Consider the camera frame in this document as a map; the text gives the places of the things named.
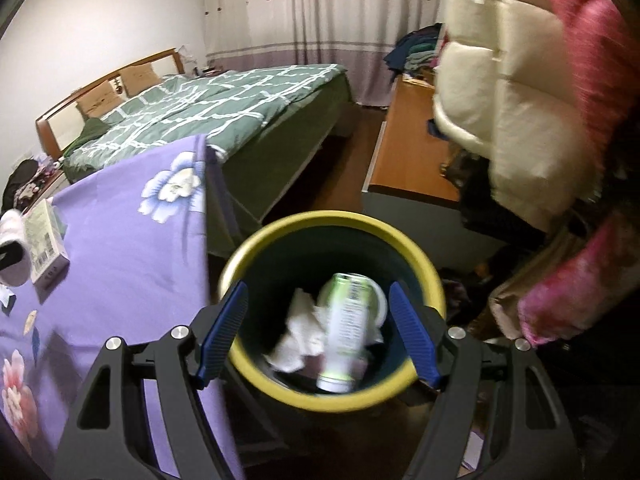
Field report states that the pink fuzzy garment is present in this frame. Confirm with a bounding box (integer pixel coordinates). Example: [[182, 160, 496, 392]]
[[517, 0, 640, 348]]

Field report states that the purple floral cloth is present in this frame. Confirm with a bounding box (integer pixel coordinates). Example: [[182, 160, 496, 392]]
[[0, 134, 246, 480]]

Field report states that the white toilet paper roll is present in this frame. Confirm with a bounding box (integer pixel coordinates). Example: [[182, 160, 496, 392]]
[[0, 209, 32, 288]]

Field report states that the white green carton box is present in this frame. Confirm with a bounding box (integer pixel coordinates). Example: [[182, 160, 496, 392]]
[[22, 198, 70, 291]]

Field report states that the dark green garment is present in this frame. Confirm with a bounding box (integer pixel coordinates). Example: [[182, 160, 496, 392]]
[[62, 117, 108, 156]]

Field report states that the heap of folded clothes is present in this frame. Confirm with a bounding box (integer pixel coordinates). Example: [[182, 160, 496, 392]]
[[384, 22, 448, 83]]

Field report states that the wooden bed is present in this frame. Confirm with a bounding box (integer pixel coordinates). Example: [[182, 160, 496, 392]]
[[35, 47, 353, 241]]

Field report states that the green white can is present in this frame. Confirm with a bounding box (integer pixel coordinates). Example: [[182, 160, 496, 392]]
[[316, 272, 383, 393]]

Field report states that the yellow rimmed bin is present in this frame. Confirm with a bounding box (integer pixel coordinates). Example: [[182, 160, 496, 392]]
[[218, 211, 446, 413]]

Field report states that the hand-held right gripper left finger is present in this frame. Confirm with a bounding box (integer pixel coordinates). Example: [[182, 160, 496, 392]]
[[57, 280, 249, 480]]

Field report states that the pile of colourful clothes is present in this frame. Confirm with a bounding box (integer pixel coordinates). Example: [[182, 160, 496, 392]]
[[30, 157, 63, 181]]

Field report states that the low wooden cabinet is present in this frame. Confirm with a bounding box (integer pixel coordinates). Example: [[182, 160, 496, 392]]
[[361, 74, 506, 261]]

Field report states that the white tissue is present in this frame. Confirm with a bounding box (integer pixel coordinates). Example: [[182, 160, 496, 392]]
[[264, 287, 328, 373]]

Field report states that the black garment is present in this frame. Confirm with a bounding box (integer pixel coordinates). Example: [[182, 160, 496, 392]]
[[2, 159, 41, 206]]

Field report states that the brown pillow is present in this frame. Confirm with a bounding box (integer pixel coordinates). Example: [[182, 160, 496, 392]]
[[120, 62, 163, 96], [75, 80, 118, 118]]

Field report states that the beige garment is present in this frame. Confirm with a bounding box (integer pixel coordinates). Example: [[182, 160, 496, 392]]
[[487, 230, 591, 341]]

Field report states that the dark clothing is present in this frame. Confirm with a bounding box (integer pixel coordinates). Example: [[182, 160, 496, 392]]
[[442, 150, 551, 246]]

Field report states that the pale striped curtain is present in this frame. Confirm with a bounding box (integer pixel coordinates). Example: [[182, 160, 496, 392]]
[[202, 0, 451, 108]]

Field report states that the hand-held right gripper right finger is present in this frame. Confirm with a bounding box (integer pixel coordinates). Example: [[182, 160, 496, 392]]
[[389, 281, 571, 480]]

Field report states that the green checked duvet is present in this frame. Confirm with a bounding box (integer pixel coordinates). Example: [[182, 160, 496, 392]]
[[62, 63, 348, 181]]

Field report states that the white puffer jacket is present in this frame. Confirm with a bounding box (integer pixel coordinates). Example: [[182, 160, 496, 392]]
[[431, 0, 608, 233]]

